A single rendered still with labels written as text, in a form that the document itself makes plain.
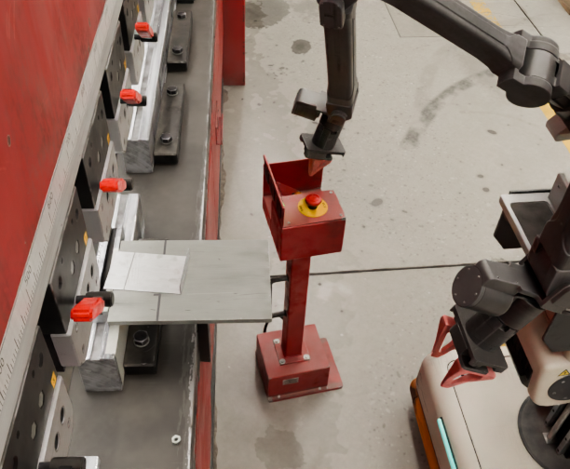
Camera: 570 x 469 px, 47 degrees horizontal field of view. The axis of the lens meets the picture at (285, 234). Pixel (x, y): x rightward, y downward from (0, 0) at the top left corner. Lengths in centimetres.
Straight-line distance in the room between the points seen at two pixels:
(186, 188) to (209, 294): 43
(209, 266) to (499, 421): 103
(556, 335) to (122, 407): 75
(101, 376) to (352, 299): 143
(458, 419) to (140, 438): 101
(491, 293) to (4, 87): 62
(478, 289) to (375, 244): 174
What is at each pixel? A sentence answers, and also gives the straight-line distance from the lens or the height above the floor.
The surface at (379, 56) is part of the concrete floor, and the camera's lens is 376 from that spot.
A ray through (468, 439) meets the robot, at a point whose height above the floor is 28.
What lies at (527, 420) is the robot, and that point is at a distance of 195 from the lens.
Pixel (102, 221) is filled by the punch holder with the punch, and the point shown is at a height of 122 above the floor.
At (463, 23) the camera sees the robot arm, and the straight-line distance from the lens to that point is 117.
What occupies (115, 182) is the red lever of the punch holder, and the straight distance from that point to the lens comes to 84.
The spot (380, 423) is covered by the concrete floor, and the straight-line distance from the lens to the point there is 214.
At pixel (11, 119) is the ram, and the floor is 152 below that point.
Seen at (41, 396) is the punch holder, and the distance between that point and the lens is 69.
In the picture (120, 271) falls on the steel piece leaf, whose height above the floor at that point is 100.
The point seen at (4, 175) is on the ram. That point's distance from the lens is 59.
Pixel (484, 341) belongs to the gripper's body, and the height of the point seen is 110.
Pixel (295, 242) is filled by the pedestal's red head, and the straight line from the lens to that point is 157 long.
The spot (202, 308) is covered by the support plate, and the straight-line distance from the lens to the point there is 109.
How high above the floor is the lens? 185
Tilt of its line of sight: 45 degrees down
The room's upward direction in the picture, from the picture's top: 3 degrees clockwise
